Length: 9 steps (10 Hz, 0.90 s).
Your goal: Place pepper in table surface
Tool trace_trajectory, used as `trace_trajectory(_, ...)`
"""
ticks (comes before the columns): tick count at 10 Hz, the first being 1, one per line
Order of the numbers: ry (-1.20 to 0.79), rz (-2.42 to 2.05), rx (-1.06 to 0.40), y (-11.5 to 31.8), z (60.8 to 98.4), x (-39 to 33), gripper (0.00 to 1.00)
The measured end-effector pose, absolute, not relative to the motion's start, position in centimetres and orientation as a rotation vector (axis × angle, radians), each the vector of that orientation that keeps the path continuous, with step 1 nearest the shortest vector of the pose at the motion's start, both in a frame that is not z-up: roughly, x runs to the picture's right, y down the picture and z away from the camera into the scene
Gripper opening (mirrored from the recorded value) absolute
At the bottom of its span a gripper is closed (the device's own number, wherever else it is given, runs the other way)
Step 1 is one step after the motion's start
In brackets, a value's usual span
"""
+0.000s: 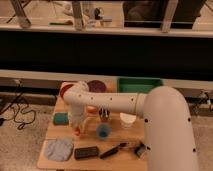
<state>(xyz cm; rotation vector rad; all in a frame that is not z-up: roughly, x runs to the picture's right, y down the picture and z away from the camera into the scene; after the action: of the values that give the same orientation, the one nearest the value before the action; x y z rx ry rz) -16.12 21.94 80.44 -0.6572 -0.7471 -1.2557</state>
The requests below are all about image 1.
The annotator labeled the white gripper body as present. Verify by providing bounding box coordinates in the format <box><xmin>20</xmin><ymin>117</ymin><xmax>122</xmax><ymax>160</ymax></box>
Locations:
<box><xmin>68</xmin><ymin>106</ymin><xmax>86</xmax><ymax>128</ymax></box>

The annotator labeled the red orange pepper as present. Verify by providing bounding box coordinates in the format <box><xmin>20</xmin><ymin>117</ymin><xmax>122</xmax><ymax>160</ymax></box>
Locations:
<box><xmin>74</xmin><ymin>127</ymin><xmax>81</xmax><ymax>136</ymax></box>

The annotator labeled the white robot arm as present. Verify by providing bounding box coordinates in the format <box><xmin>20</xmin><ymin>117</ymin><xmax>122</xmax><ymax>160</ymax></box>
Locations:
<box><xmin>60</xmin><ymin>82</ymin><xmax>199</xmax><ymax>171</ymax></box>

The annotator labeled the teal sponge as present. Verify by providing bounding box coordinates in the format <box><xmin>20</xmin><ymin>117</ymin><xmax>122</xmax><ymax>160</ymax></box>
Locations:
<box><xmin>53</xmin><ymin>113</ymin><xmax>69</xmax><ymax>125</ymax></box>

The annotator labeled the metal utensil cup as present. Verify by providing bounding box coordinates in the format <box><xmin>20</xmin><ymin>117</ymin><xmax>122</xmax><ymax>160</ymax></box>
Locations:
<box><xmin>99</xmin><ymin>108</ymin><xmax>110</xmax><ymax>122</ymax></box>

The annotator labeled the red bowl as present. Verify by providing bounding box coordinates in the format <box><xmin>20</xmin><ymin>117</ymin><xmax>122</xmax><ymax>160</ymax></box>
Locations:
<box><xmin>60</xmin><ymin>84</ymin><xmax>74</xmax><ymax>99</ymax></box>

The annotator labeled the dark purple plate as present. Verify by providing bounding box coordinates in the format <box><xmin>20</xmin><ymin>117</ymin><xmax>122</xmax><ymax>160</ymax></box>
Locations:
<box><xmin>88</xmin><ymin>80</ymin><xmax>107</xmax><ymax>93</ymax></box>

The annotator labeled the blue plastic cup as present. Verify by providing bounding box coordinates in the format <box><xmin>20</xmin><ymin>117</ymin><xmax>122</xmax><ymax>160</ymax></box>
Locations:
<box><xmin>96</xmin><ymin>123</ymin><xmax>112</xmax><ymax>140</ymax></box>

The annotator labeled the black rectangular block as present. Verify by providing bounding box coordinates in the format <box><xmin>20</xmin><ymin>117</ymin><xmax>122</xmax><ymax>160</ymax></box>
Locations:
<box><xmin>74</xmin><ymin>146</ymin><xmax>99</xmax><ymax>160</ymax></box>

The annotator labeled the grey blue cloth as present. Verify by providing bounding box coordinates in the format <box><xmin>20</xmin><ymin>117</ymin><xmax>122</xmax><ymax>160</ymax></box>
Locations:
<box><xmin>44</xmin><ymin>139</ymin><xmax>74</xmax><ymax>162</ymax></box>

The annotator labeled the white paper cup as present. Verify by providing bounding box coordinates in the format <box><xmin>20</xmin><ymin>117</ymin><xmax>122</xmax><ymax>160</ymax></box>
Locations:
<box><xmin>120</xmin><ymin>113</ymin><xmax>136</xmax><ymax>129</ymax></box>

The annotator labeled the green plastic bin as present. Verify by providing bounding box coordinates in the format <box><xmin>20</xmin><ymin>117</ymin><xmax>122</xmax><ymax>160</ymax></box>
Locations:
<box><xmin>117</xmin><ymin>77</ymin><xmax>163</xmax><ymax>93</ymax></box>

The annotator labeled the small black clip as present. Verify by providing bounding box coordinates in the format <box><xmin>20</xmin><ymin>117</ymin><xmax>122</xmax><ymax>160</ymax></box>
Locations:
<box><xmin>134</xmin><ymin>144</ymin><xmax>146</xmax><ymax>158</ymax></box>

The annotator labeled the black handled knife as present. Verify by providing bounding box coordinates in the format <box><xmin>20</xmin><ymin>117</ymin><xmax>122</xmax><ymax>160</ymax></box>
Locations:
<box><xmin>100</xmin><ymin>143</ymin><xmax>128</xmax><ymax>159</ymax></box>

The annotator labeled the black floor cable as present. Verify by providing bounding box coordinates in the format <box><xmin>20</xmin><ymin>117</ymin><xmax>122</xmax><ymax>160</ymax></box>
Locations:
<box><xmin>0</xmin><ymin>91</ymin><xmax>37</xmax><ymax>131</ymax></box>

